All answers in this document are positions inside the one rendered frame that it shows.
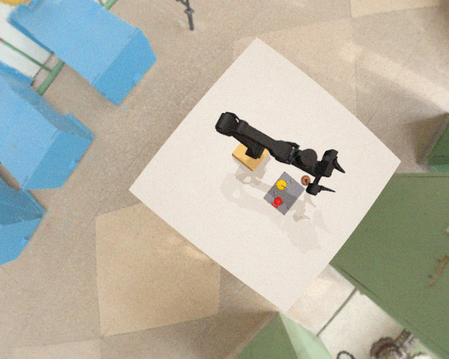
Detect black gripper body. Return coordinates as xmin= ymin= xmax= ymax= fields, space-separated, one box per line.
xmin=303 ymin=149 xmax=338 ymax=196

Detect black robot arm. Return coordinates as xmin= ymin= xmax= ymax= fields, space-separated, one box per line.
xmin=215 ymin=111 xmax=335 ymax=178

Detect brown gear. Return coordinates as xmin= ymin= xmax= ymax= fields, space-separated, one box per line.
xmin=301 ymin=175 xmax=311 ymax=186

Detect yellow gear with black stripe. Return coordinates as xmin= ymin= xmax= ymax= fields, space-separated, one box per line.
xmin=276 ymin=179 xmax=286 ymax=190

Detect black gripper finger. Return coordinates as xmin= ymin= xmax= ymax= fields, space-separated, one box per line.
xmin=319 ymin=185 xmax=336 ymax=192
xmin=332 ymin=157 xmax=345 ymax=174

